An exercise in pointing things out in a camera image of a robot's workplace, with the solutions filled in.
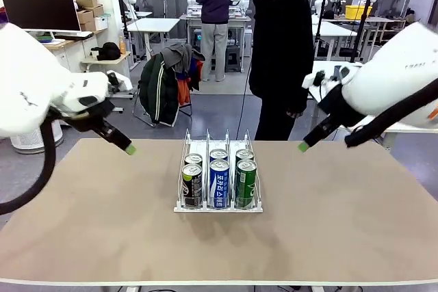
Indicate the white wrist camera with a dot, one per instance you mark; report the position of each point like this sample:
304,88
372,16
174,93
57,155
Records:
119,81
309,81

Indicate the large white table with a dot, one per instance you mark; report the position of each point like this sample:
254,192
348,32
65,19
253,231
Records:
356,64

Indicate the person's left forearm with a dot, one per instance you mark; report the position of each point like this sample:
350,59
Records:
302,87

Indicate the white cup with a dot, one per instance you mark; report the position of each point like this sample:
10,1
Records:
94,53

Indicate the black keyboard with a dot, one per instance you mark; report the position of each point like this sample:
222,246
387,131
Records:
75,35

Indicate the grey plastic stool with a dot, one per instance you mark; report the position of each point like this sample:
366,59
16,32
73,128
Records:
233,57

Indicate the black tripod stand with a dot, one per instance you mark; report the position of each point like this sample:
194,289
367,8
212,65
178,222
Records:
361,25
320,25

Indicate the yellow plastic bin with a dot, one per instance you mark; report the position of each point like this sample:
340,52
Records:
357,13

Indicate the black bag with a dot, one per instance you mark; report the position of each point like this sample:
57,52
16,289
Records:
109,51

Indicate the person's left hand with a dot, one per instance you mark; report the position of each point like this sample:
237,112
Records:
296,115

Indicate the green round plate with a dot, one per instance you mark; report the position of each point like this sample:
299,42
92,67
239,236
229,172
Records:
44,39

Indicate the white cylindrical air purifier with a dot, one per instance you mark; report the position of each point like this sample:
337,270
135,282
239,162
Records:
34,145

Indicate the green Chilsung cider can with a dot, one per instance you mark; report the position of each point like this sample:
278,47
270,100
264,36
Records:
246,186
244,154

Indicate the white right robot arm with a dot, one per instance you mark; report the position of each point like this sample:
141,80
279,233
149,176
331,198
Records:
393,66

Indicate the blue Pocari Sweat can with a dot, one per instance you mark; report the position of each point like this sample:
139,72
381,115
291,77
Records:
219,154
219,186

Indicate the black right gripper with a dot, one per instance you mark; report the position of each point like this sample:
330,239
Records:
333,107

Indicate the orange drink bottle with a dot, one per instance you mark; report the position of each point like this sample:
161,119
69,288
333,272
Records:
122,47

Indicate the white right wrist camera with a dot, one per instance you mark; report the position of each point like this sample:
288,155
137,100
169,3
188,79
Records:
309,81

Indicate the small white box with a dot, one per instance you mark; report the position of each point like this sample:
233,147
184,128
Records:
101,23

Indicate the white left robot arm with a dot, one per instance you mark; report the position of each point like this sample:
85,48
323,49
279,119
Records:
20,66

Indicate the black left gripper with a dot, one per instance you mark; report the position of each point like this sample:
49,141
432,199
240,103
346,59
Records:
92,112

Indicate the grey background desk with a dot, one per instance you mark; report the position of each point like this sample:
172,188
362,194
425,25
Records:
386,20

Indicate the grey cloth garment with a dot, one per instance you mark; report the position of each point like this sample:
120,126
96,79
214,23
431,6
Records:
181,56

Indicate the metal chair frame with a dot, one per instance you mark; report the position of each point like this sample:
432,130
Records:
134,110

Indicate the white background desk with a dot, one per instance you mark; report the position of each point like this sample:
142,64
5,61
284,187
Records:
154,24
337,30

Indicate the brown cardboard box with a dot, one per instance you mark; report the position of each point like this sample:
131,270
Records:
97,11
88,26
85,16
85,0

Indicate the small beige side table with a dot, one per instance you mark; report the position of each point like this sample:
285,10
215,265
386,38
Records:
113,59

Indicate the black Pepsi can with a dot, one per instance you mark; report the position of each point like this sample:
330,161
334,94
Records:
193,159
196,189

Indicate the orange cloth garment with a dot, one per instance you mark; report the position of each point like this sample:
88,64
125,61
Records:
184,93

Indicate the person in black jacket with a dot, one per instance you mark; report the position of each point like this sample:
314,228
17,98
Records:
277,32

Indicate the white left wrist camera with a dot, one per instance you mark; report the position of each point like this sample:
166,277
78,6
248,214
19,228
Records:
119,81

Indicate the black computer monitor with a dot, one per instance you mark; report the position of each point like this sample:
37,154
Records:
37,8

